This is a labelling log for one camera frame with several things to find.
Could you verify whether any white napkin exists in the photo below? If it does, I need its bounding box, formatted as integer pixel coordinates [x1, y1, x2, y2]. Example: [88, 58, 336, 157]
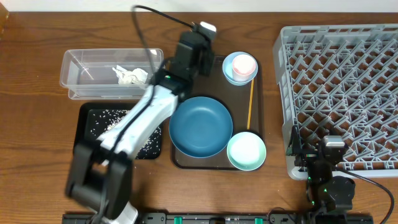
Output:
[112, 65, 148, 85]

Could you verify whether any dark blue plate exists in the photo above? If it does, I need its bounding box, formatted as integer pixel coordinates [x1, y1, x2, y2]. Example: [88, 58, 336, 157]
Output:
[169, 96, 233, 159]

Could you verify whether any pile of white rice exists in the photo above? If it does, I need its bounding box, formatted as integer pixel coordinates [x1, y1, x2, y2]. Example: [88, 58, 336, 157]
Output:
[84, 109, 162, 159]

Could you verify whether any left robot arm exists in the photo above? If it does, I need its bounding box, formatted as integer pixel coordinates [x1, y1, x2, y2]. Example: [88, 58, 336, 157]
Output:
[65, 28, 216, 223]

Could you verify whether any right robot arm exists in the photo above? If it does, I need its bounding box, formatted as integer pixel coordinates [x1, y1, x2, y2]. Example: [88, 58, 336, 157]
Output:
[286, 127, 355, 223]

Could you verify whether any grey dishwasher rack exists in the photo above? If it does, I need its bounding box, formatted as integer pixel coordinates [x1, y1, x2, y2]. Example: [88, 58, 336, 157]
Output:
[273, 24, 397, 178]

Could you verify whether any light blue small bowl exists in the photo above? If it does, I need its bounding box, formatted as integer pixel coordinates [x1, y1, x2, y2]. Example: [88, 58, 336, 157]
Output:
[222, 52, 259, 86]

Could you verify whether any mint green bowl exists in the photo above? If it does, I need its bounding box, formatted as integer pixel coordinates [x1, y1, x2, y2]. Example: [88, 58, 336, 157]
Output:
[226, 132, 267, 171]

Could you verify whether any white pink cup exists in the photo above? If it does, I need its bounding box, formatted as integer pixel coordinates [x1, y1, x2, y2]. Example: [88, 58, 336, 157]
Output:
[232, 54, 256, 82]

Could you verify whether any wooden chopstick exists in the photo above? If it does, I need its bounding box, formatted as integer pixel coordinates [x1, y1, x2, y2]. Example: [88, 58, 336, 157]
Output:
[246, 79, 254, 129]

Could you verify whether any brown serving tray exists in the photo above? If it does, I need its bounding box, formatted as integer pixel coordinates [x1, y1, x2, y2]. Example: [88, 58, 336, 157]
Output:
[171, 56, 263, 170]

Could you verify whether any clear plastic bin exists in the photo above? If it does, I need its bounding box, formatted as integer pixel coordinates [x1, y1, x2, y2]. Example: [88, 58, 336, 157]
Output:
[60, 49, 164, 100]

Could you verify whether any black plastic tray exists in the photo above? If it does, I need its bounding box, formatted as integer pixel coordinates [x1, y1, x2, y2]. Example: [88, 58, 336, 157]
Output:
[72, 102, 164, 161]

